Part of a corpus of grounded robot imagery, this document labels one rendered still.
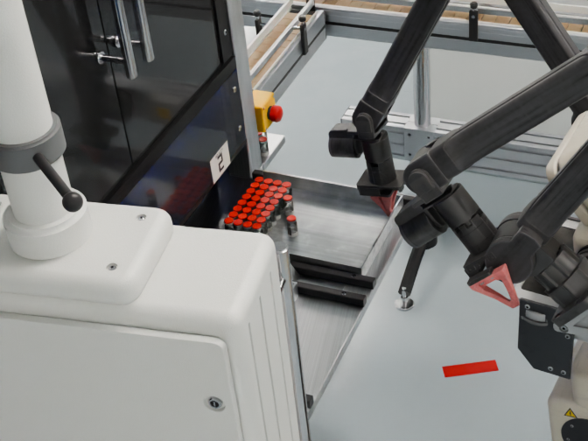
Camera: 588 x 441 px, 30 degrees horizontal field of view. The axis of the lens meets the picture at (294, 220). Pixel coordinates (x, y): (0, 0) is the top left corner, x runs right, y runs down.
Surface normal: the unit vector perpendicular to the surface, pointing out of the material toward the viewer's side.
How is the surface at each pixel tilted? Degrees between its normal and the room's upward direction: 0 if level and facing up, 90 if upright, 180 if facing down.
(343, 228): 0
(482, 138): 78
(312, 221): 0
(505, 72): 90
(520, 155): 90
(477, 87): 90
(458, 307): 0
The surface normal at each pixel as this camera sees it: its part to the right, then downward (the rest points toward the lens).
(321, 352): -0.09, -0.79
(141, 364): -0.25, 0.61
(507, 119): -0.42, 0.41
